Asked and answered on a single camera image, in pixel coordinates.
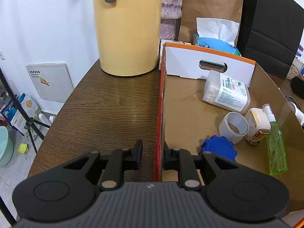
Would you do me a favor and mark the black paper bag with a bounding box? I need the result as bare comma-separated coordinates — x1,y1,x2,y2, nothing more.
237,0,303,78

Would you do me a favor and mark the printed paper bag on floor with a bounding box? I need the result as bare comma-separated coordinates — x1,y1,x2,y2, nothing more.
1,93,42,139

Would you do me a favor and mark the white tape roll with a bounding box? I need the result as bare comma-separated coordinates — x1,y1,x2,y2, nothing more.
218,112,249,144

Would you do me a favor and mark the pink textured vase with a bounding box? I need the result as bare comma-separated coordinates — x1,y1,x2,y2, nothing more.
160,0,182,40

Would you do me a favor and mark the brown paper bag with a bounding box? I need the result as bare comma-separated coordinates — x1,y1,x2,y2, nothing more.
178,0,243,43

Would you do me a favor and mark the white wipes canister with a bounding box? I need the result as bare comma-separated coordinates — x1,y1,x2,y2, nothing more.
203,70,250,114

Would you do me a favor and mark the green plastic basin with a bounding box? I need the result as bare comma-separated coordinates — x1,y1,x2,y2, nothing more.
0,126,14,166

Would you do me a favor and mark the beige yellow travel adapter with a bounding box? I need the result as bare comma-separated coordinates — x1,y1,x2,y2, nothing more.
245,108,271,145

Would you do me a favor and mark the black tripod stand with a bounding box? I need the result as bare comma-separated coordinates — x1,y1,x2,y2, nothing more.
0,67,51,227

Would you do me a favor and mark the green spray bottle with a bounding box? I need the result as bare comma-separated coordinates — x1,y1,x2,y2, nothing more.
262,103,289,176

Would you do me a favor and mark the blue ridged lid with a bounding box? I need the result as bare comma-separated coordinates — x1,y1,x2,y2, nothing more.
199,135,238,161

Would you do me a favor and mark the yellow thermos jug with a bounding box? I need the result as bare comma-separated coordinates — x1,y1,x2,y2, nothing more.
93,0,162,76

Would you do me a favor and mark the small yellow green container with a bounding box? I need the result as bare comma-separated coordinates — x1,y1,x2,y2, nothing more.
17,143,29,159

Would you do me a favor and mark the orange white cardboard box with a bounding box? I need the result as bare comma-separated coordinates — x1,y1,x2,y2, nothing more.
154,42,303,227

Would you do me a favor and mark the white wall panel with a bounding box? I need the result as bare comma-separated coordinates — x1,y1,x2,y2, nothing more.
26,62,74,103

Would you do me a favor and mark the blue tissue pack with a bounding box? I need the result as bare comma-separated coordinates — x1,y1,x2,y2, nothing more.
193,17,241,56

